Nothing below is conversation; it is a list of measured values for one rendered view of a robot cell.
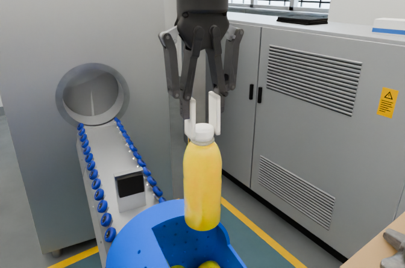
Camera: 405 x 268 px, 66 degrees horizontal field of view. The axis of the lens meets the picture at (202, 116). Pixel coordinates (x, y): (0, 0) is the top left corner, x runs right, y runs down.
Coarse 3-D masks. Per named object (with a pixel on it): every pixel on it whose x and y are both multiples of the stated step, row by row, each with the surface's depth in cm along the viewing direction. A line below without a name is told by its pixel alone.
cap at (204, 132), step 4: (196, 124) 53; (200, 124) 53; (204, 124) 53; (208, 124) 53; (196, 128) 52; (200, 128) 52; (204, 128) 52; (208, 128) 52; (212, 128) 52; (196, 132) 51; (200, 132) 51; (204, 132) 51; (208, 132) 51; (212, 132) 52; (196, 136) 51; (200, 136) 51; (204, 136) 51; (208, 136) 51; (212, 136) 52; (196, 140) 51; (200, 140) 51; (204, 140) 51; (208, 140) 51
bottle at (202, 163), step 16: (192, 144) 53; (208, 144) 51; (192, 160) 52; (208, 160) 51; (192, 176) 52; (208, 176) 52; (192, 192) 54; (208, 192) 53; (192, 208) 55; (208, 208) 55; (192, 224) 56; (208, 224) 56
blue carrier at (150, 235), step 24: (144, 216) 66; (168, 216) 65; (120, 240) 65; (144, 240) 61; (168, 240) 73; (192, 240) 77; (216, 240) 80; (120, 264) 61; (144, 264) 57; (192, 264) 80; (240, 264) 70
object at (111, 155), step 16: (96, 128) 178; (112, 128) 178; (96, 144) 160; (112, 144) 160; (80, 160) 159; (96, 160) 145; (112, 160) 145; (128, 160) 145; (112, 176) 133; (112, 192) 123; (112, 208) 114; (144, 208) 114; (96, 224) 114; (112, 224) 106; (96, 240) 111
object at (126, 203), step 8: (136, 168) 110; (120, 176) 106; (128, 176) 107; (136, 176) 107; (120, 184) 106; (128, 184) 107; (136, 184) 108; (144, 184) 112; (120, 192) 107; (128, 192) 108; (136, 192) 110; (144, 192) 113; (120, 200) 110; (128, 200) 111; (136, 200) 113; (144, 200) 114; (120, 208) 111; (128, 208) 112
